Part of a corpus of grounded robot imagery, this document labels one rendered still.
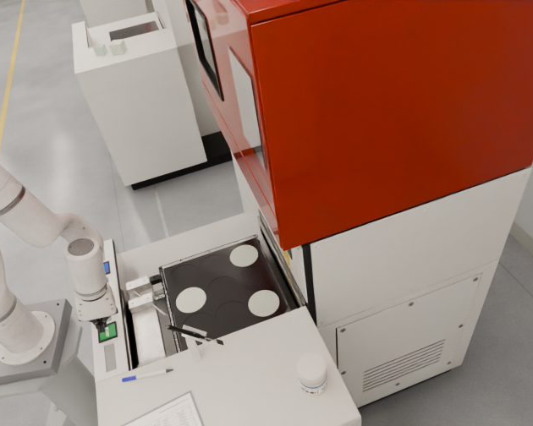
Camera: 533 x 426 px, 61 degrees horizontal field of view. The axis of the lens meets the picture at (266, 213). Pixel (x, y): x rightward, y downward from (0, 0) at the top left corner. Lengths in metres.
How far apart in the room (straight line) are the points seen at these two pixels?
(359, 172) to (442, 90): 0.25
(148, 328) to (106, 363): 0.19
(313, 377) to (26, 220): 0.74
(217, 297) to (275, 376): 0.37
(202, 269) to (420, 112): 0.90
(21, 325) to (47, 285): 1.56
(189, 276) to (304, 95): 0.88
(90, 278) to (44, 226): 0.19
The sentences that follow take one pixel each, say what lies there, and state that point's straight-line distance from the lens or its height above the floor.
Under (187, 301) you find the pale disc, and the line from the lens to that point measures 1.53.
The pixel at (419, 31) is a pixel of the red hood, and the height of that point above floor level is 1.71.
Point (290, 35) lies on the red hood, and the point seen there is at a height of 1.76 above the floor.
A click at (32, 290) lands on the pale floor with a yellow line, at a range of 3.18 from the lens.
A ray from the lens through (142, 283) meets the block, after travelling 1.62.
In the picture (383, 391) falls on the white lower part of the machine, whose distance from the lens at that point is 2.15.
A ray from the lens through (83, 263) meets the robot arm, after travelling 1.19.
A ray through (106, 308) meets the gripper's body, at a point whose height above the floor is 1.10.
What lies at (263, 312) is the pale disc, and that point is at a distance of 1.44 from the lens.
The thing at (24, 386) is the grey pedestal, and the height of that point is 0.82.
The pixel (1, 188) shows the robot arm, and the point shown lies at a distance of 1.09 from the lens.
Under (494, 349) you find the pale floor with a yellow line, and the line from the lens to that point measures 2.51.
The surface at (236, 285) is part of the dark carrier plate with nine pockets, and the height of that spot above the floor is 0.90.
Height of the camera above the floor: 2.09
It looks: 44 degrees down
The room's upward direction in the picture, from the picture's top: 10 degrees counter-clockwise
